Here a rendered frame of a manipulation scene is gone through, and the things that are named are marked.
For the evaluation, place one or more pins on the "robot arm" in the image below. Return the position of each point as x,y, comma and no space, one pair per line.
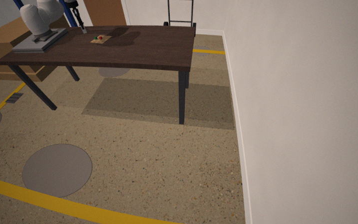
38,19

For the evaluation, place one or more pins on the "tan square mat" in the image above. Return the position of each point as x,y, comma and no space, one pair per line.
101,41

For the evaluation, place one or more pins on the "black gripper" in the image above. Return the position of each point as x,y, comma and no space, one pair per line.
75,11

